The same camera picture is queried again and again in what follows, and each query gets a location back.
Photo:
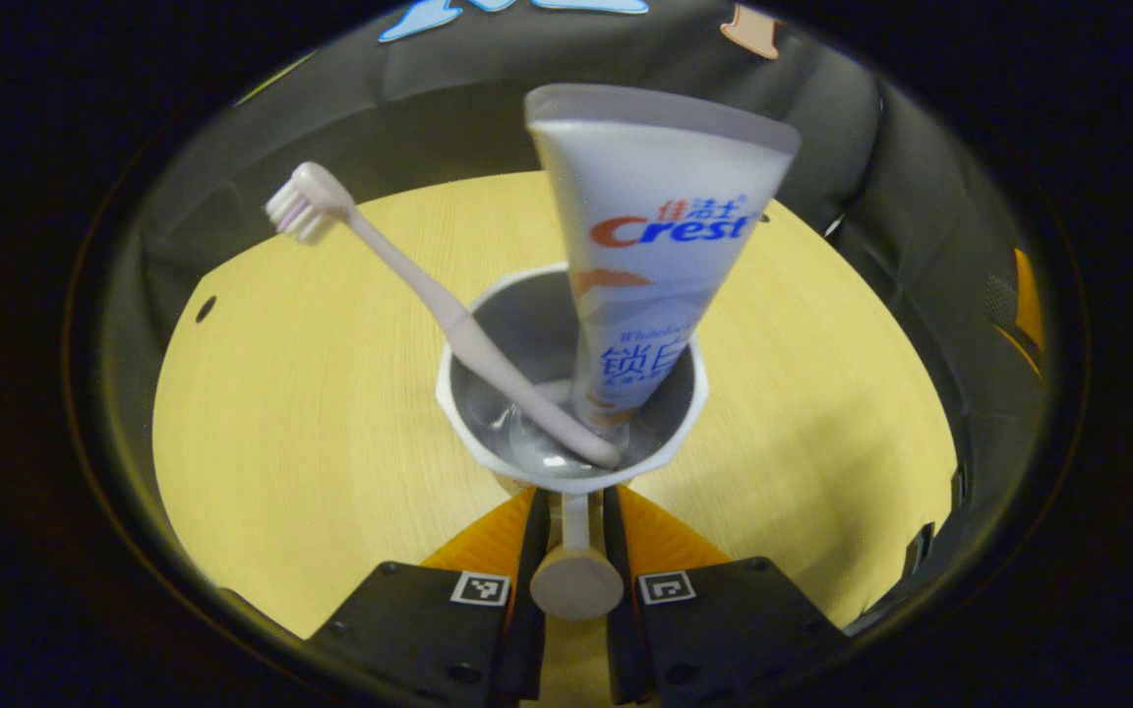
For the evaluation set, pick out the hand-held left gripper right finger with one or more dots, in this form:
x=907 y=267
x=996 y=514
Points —
x=614 y=526

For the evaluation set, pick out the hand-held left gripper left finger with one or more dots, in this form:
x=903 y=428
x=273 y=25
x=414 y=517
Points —
x=535 y=536

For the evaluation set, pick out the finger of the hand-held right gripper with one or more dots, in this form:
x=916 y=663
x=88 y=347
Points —
x=1027 y=305

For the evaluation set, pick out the pink toothbrush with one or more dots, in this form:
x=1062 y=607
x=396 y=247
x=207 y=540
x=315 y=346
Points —
x=409 y=275

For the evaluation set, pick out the white toothpaste tube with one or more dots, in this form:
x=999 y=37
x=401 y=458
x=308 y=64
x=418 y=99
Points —
x=655 y=177

